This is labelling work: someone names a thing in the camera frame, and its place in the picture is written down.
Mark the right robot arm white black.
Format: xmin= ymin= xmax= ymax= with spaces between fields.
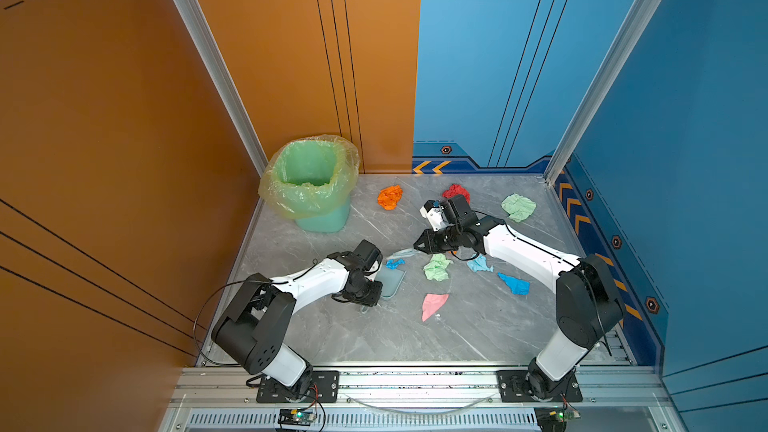
xmin=414 ymin=195 xmax=625 ymax=402

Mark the left circuit board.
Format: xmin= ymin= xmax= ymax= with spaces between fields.
xmin=277 ymin=408 xmax=320 ymax=431

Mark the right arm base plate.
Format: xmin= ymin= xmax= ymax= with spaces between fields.
xmin=496 ymin=369 xmax=583 ymax=403

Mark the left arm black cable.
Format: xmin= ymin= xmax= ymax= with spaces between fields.
xmin=191 ymin=257 xmax=325 ymax=367

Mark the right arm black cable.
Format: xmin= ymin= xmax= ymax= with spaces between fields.
xmin=446 ymin=209 xmax=595 ymax=313

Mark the aluminium mounting rail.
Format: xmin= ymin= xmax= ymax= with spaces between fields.
xmin=160 ymin=363 xmax=686 ymax=431

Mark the right aluminium corner post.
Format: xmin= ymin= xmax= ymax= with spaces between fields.
xmin=543 ymin=0 xmax=662 ymax=187

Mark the blue paper scrap right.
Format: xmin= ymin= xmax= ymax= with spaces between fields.
xmin=497 ymin=273 xmax=530 ymax=296

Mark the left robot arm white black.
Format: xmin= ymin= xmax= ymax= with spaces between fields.
xmin=211 ymin=240 xmax=383 ymax=396

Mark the aluminium corner post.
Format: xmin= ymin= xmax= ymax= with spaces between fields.
xmin=172 ymin=0 xmax=268 ymax=176
xmin=543 ymin=0 xmax=662 ymax=187

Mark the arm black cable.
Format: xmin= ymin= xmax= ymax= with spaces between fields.
xmin=446 ymin=209 xmax=595 ymax=313
xmin=191 ymin=257 xmax=325 ymax=367

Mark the light green paper scrap near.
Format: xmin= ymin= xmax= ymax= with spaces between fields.
xmin=423 ymin=253 xmax=452 ymax=282

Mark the small blue paper scrap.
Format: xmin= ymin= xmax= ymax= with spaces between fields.
xmin=386 ymin=259 xmax=405 ymax=270

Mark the right circuit board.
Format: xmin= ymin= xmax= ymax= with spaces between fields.
xmin=534 ymin=408 xmax=581 ymax=432

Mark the pink paper scrap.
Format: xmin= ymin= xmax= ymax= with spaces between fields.
xmin=421 ymin=294 xmax=450 ymax=322

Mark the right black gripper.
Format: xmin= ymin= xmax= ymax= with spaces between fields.
xmin=411 ymin=226 xmax=462 ymax=255

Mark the grey-blue dustpan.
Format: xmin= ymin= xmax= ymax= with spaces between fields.
xmin=366 ymin=266 xmax=405 ymax=304

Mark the circuit board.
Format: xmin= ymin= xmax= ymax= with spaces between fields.
xmin=277 ymin=408 xmax=320 ymax=431
xmin=534 ymin=408 xmax=581 ymax=432

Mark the light blue paper scrap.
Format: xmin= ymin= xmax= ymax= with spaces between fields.
xmin=467 ymin=255 xmax=494 ymax=272

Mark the light green paper scrap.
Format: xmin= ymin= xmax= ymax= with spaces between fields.
xmin=423 ymin=253 xmax=452 ymax=282
xmin=501 ymin=194 xmax=537 ymax=223

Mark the orange paper scrap far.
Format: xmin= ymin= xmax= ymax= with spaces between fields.
xmin=377 ymin=185 xmax=403 ymax=211

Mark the green trash bin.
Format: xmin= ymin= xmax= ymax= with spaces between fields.
xmin=295 ymin=195 xmax=351 ymax=233

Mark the light green paper scrap far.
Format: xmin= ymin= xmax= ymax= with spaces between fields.
xmin=501 ymin=194 xmax=537 ymax=223

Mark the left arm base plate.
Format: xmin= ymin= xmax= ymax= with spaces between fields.
xmin=256 ymin=370 xmax=340 ymax=405

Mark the yellow plastic bin liner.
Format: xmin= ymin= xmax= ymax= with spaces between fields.
xmin=258 ymin=135 xmax=360 ymax=220

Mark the red paper scrap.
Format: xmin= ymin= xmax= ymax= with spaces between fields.
xmin=442 ymin=184 xmax=471 ymax=203

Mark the left aluminium corner post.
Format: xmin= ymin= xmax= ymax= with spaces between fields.
xmin=172 ymin=0 xmax=268 ymax=176

